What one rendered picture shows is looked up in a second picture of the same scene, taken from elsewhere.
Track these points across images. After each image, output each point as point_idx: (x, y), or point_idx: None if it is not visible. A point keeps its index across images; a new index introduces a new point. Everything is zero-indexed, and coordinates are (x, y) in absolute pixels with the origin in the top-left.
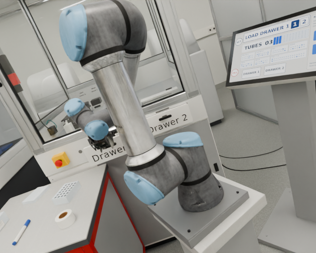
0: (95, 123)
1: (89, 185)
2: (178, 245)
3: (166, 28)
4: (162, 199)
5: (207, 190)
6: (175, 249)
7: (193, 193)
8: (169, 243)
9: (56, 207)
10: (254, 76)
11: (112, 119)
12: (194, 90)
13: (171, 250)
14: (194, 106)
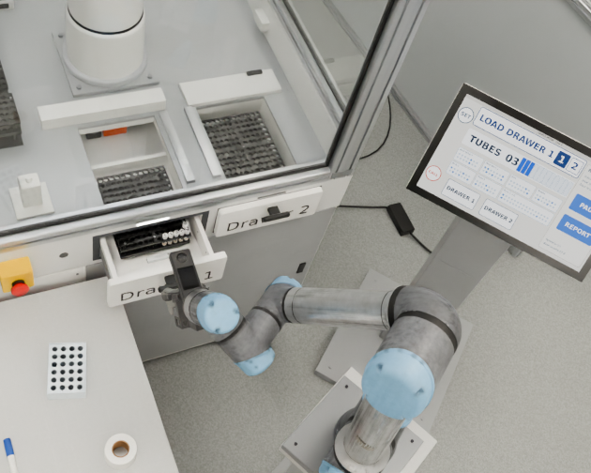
0: (265, 358)
1: (107, 350)
2: (167, 368)
3: (370, 78)
4: (303, 434)
5: None
6: (162, 377)
7: None
8: (145, 363)
9: (55, 404)
10: (463, 204)
11: (365, 437)
12: (347, 169)
13: (154, 378)
14: (328, 190)
